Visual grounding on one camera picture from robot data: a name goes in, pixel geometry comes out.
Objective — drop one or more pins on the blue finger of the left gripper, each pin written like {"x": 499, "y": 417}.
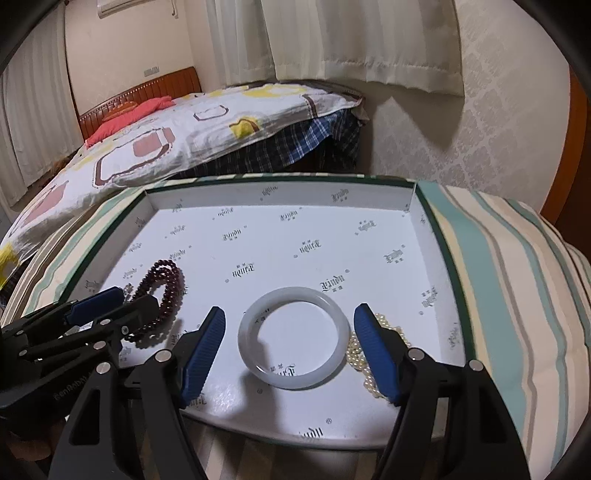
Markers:
{"x": 59, "y": 317}
{"x": 120, "y": 318}

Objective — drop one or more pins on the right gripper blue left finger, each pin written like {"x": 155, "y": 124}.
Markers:
{"x": 98, "y": 440}

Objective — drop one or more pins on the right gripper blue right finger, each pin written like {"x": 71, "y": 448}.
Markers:
{"x": 480, "y": 440}

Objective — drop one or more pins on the white jade bangle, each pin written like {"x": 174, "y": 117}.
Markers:
{"x": 294, "y": 338}

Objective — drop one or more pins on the green tray white lining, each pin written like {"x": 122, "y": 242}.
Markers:
{"x": 358, "y": 240}

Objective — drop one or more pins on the striped tablecloth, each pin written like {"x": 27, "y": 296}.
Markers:
{"x": 527, "y": 294}

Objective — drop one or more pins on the white left curtain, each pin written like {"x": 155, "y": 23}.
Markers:
{"x": 39, "y": 124}

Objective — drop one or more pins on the white curtain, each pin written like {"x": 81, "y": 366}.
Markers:
{"x": 39, "y": 124}
{"x": 412, "y": 44}

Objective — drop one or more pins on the orange round cushion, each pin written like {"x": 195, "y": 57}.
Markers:
{"x": 119, "y": 110}

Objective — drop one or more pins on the pink pillow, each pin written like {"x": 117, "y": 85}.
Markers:
{"x": 119, "y": 121}

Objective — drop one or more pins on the wooden headboard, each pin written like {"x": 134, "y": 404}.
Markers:
{"x": 175, "y": 85}

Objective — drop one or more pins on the wooden door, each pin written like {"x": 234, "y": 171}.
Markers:
{"x": 567, "y": 205}

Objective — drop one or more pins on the blue plaid bed sheet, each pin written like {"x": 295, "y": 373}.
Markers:
{"x": 329, "y": 144}

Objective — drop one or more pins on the white air conditioner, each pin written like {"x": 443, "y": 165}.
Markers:
{"x": 106, "y": 8}

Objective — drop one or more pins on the white centre curtain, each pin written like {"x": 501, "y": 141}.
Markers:
{"x": 412, "y": 44}

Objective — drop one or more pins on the wall power socket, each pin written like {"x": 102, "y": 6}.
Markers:
{"x": 151, "y": 71}

